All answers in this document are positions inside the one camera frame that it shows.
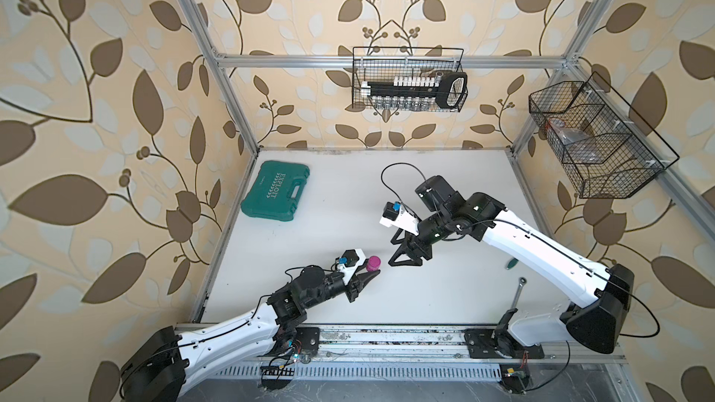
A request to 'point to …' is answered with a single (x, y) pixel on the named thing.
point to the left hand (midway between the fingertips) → (371, 263)
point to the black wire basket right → (606, 148)
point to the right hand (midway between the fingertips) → (393, 249)
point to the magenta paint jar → (373, 264)
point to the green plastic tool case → (276, 191)
